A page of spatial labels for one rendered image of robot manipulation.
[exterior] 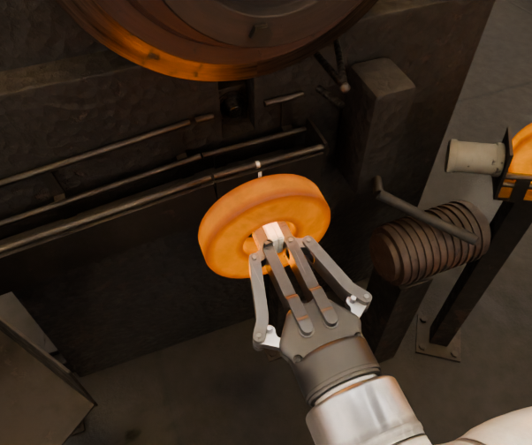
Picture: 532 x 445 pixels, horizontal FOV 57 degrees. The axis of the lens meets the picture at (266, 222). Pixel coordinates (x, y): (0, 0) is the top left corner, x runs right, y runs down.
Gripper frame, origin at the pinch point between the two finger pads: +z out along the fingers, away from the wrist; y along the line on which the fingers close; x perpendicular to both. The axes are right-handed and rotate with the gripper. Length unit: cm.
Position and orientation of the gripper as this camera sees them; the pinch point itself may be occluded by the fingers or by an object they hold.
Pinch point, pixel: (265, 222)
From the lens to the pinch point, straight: 55.2
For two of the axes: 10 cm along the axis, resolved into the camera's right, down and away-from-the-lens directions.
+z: -3.6, -7.6, 5.4
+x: 0.2, -5.8, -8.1
